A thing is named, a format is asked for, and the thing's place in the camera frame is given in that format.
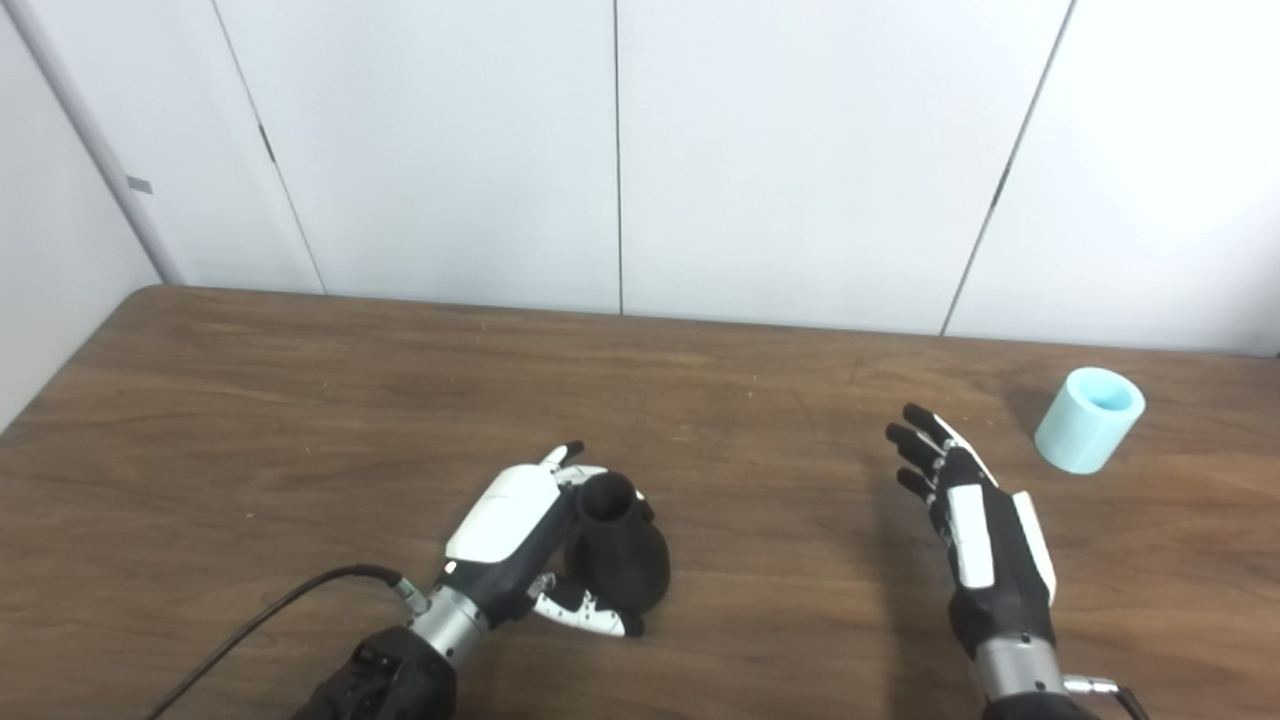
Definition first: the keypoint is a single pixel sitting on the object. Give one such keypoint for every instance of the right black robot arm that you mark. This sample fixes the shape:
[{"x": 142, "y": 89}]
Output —
[{"x": 1015, "y": 670}]

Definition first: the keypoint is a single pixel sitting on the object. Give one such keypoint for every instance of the small grey wall tape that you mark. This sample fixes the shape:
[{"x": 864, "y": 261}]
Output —
[{"x": 140, "y": 185}]

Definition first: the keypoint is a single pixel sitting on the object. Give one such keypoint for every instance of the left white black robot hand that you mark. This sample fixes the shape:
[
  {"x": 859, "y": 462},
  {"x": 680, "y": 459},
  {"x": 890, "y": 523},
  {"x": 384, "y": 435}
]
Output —
[{"x": 505, "y": 520}]

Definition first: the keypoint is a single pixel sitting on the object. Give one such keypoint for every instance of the black cup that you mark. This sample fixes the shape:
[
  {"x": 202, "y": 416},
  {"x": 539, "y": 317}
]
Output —
[{"x": 620, "y": 565}]

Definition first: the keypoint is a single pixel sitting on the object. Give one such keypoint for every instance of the light blue cup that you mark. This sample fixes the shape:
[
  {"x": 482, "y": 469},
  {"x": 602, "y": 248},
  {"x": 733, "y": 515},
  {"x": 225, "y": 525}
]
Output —
[{"x": 1075, "y": 430}]

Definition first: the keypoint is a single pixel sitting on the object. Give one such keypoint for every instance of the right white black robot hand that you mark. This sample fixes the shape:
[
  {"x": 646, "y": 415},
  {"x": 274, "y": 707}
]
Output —
[{"x": 985, "y": 560}]

